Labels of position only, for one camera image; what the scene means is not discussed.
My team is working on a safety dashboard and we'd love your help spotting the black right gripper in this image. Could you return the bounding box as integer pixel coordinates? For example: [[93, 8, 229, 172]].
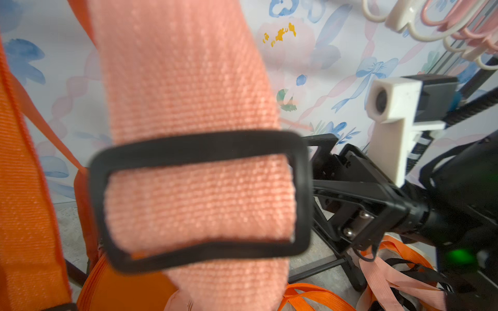
[[304, 134, 409, 253]]

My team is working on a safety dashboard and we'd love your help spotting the orange crossbody bag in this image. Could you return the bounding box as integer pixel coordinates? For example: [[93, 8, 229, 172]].
[[361, 235, 437, 311]]

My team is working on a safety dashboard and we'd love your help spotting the pink crossbody bag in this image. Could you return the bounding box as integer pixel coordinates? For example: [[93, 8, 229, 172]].
[[359, 257, 447, 310]]

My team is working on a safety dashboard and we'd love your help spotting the white plastic hook middle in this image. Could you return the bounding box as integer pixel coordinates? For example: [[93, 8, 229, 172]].
[[362, 0, 470, 42]]

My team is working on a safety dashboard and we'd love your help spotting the black metal garment rack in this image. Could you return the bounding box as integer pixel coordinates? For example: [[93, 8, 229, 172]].
[[287, 54, 498, 292]]

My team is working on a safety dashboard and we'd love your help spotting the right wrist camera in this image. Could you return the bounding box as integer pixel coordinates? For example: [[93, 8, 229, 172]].
[[365, 74, 459, 187]]

